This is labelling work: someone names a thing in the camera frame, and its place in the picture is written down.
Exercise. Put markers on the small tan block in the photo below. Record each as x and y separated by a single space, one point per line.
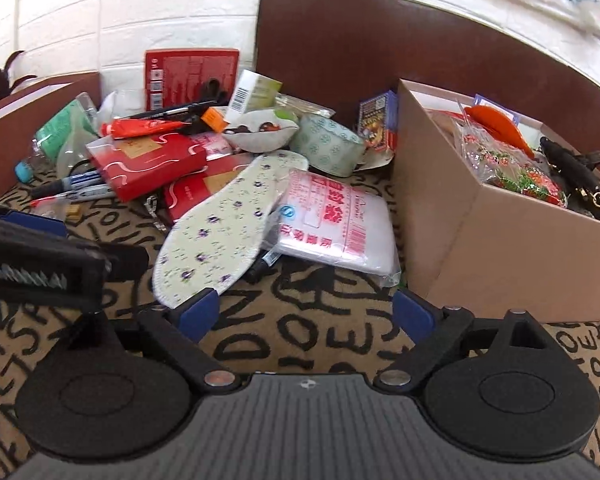
73 211

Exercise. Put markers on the clear bag of colourful beads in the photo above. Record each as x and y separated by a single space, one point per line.
510 165

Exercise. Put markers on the clear plastic packet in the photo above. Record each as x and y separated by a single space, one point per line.
305 106

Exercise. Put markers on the orange plastic item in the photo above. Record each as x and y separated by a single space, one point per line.
500 125

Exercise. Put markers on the green sponge pack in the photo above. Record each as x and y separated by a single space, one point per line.
62 127

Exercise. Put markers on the blue playing card box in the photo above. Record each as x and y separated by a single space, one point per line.
377 120

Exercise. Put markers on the black bundle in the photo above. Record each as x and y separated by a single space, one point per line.
214 91

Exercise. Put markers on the clear bottle with blue cap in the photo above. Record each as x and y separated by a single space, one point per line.
24 171

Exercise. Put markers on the small white green box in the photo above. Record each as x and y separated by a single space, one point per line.
252 91

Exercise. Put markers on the tall red carton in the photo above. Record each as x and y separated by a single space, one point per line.
185 72

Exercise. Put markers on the small orange box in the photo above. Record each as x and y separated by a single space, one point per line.
214 119

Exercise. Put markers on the black-capped whiteboard marker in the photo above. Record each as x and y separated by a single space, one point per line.
67 182

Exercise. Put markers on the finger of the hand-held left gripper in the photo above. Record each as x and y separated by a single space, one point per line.
40 260
32 223

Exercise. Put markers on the floral shoe insole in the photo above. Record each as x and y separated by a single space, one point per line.
215 230

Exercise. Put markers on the green patterned tape roll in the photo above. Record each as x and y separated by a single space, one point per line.
327 142

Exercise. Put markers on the white red-print plastic bag packet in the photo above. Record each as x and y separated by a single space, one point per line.
337 220

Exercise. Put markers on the black marker pen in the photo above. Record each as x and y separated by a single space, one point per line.
172 110
262 266

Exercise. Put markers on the red gift box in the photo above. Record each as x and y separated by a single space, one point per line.
200 190
145 162

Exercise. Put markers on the brown leather headboard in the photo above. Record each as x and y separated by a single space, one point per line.
355 45

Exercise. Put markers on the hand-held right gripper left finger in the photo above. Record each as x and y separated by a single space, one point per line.
199 316

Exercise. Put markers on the red paint tube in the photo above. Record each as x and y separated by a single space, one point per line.
140 127

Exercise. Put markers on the clear plastic bag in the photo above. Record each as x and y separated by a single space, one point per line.
120 105

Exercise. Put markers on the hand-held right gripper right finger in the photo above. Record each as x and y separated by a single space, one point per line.
413 316

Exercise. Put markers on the brown cardboard box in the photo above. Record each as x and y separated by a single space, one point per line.
500 245

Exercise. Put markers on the white printed fabric pouch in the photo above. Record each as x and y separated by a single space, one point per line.
262 132

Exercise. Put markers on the letter-patterned printed blanket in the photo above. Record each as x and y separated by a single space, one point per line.
290 332

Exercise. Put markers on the red-capped whiteboard marker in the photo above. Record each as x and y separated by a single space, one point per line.
92 194

